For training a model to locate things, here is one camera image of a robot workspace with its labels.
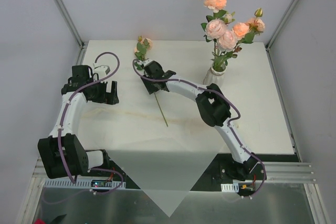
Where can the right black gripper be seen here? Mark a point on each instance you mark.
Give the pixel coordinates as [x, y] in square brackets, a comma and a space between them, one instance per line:
[153, 85]

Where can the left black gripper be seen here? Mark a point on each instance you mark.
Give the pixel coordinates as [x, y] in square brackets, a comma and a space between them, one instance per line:
[105, 93]

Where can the pale pink rose stem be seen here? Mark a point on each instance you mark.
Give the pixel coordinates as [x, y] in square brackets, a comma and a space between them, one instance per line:
[214, 28]

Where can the white wrapping paper sheet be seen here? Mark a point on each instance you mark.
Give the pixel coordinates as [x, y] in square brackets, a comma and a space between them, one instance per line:
[187, 136]

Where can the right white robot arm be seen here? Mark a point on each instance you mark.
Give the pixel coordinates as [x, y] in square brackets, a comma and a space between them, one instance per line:
[213, 108]

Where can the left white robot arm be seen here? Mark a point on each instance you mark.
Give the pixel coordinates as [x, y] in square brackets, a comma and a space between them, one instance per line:
[61, 152]

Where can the white ribbed ceramic vase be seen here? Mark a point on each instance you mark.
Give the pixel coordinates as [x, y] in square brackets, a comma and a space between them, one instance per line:
[213, 76]

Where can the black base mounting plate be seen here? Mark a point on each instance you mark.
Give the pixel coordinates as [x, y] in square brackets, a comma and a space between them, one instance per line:
[173, 171]

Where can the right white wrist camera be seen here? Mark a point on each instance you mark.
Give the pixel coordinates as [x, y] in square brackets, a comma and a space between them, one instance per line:
[145, 62]

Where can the left aluminium frame post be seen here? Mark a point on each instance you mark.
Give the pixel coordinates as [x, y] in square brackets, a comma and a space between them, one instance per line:
[69, 22]

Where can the aluminium frame post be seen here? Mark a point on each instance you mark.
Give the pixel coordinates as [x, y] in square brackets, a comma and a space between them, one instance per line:
[69, 22]
[287, 14]

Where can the left white cable duct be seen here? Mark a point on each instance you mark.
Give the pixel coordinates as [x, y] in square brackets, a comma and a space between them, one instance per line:
[84, 184]

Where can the white cable duct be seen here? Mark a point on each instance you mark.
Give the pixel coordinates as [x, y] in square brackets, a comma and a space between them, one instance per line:
[84, 184]
[236, 187]

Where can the right white cable duct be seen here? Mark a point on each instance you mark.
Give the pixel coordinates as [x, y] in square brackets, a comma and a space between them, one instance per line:
[236, 187]

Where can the right aluminium frame post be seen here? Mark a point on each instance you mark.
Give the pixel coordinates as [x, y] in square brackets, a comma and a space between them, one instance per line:
[287, 14]

